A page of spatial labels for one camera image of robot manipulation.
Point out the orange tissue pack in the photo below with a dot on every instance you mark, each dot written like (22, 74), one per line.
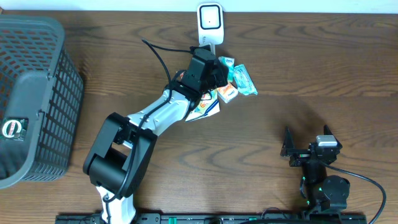
(227, 93)

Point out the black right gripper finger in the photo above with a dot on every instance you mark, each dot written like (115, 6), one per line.
(288, 144)
(328, 137)

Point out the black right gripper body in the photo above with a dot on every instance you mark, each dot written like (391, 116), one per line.
(300, 159)

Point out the green zam-buk box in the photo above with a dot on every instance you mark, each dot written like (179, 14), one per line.
(14, 129)

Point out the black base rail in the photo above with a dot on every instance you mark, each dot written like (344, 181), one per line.
(156, 218)

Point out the yellow red snack bag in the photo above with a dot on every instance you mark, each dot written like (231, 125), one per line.
(208, 106)

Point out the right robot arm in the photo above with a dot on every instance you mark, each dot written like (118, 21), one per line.
(326, 194)

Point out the grey plastic mesh basket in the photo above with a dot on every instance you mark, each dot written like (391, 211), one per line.
(39, 82)

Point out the teal kleenex tissue pack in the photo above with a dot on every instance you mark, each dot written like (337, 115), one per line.
(229, 63)

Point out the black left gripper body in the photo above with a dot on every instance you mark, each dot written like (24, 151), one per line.
(218, 74)

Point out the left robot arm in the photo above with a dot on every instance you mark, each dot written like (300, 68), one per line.
(120, 154)

